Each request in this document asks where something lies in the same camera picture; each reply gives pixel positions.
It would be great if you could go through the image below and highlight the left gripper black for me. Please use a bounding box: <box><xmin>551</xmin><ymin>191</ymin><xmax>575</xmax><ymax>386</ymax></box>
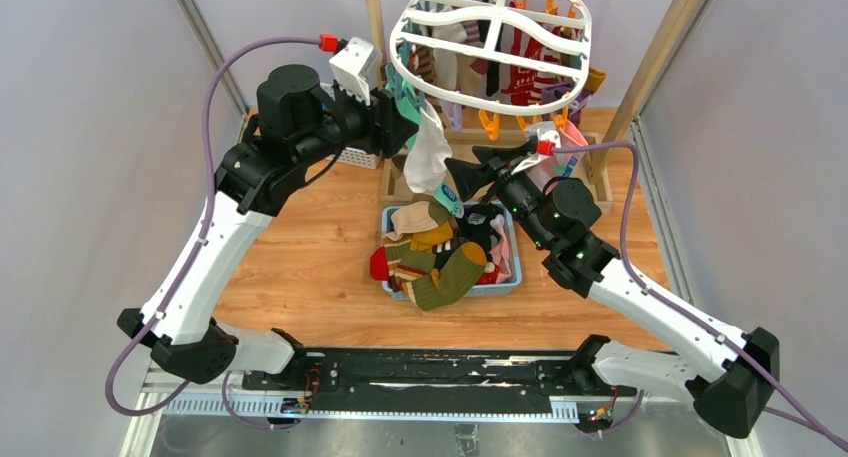
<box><xmin>296</xmin><ymin>78</ymin><xmax>421</xmax><ymax>169</ymax></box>

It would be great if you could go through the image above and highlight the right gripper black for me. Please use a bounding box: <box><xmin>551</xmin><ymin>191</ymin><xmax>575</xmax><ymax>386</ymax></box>
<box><xmin>443</xmin><ymin>144</ymin><xmax>551</xmax><ymax>248</ymax></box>

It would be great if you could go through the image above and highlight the white oval sock hanger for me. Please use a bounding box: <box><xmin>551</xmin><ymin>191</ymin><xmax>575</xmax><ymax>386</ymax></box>
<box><xmin>388</xmin><ymin>0</ymin><xmax>593</xmax><ymax>116</ymax></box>

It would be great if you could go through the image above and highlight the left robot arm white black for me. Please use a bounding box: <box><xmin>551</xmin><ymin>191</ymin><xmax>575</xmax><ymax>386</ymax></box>
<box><xmin>118</xmin><ymin>64</ymin><xmax>417</xmax><ymax>390</ymax></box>

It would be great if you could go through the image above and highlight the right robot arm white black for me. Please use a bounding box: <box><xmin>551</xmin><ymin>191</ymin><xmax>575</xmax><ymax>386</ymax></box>
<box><xmin>446</xmin><ymin>139</ymin><xmax>779</xmax><ymax>439</ymax></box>

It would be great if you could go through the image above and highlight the white laundry basket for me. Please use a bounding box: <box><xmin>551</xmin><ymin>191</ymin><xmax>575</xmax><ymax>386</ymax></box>
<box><xmin>320</xmin><ymin>82</ymin><xmax>383</xmax><ymax>170</ymax></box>

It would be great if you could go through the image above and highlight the pink sock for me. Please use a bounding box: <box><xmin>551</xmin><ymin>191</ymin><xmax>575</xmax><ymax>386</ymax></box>
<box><xmin>527</xmin><ymin>118</ymin><xmax>591</xmax><ymax>190</ymax></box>

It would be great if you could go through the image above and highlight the black sock in basket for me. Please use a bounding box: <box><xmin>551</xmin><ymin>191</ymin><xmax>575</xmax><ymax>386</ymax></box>
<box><xmin>458</xmin><ymin>203</ymin><xmax>503</xmax><ymax>253</ymax></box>

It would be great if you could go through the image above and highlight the red patterned sock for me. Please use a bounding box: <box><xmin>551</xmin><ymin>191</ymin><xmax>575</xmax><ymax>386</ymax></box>
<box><xmin>502</xmin><ymin>29</ymin><xmax>559</xmax><ymax>106</ymax></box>

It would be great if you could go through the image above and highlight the blue sock basket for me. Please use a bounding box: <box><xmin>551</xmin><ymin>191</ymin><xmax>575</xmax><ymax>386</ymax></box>
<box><xmin>381</xmin><ymin>201</ymin><xmax>523</xmax><ymax>301</ymax></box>

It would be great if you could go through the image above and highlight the olive green sock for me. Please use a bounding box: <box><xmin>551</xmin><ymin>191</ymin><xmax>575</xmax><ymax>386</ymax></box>
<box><xmin>401</xmin><ymin>242</ymin><xmax>488</xmax><ymax>311</ymax></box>

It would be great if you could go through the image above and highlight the striped olive sock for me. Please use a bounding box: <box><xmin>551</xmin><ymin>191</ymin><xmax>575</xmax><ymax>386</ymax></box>
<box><xmin>383</xmin><ymin>239</ymin><xmax>436</xmax><ymax>291</ymax></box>

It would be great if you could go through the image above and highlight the red sock in basket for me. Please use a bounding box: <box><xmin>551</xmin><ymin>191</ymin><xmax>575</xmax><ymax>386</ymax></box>
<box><xmin>369</xmin><ymin>247</ymin><xmax>390</xmax><ymax>282</ymax></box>

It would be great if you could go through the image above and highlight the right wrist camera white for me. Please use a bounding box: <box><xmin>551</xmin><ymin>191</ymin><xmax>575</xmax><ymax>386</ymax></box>
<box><xmin>511</xmin><ymin>121</ymin><xmax>562</xmax><ymax>175</ymax></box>

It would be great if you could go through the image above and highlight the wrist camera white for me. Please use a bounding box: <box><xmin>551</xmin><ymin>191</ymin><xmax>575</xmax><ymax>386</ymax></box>
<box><xmin>329</xmin><ymin>37</ymin><xmax>383</xmax><ymax>106</ymax></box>
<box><xmin>511</xmin><ymin>121</ymin><xmax>562</xmax><ymax>175</ymax></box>

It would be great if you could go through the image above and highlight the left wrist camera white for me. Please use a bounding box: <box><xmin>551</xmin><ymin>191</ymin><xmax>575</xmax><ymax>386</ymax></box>
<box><xmin>329</xmin><ymin>37</ymin><xmax>383</xmax><ymax>106</ymax></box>

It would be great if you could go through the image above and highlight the wooden rack frame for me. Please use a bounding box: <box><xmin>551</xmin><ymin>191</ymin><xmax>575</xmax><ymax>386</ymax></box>
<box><xmin>365</xmin><ymin>0</ymin><xmax>699</xmax><ymax>214</ymax></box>

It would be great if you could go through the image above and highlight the black mounting base plate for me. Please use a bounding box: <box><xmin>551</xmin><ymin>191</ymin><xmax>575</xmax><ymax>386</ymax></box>
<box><xmin>237</xmin><ymin>347</ymin><xmax>637</xmax><ymax>421</ymax></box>

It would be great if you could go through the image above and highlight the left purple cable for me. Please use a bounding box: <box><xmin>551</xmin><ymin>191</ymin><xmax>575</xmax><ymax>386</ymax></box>
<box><xmin>104</xmin><ymin>32</ymin><xmax>340</xmax><ymax>431</ymax></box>

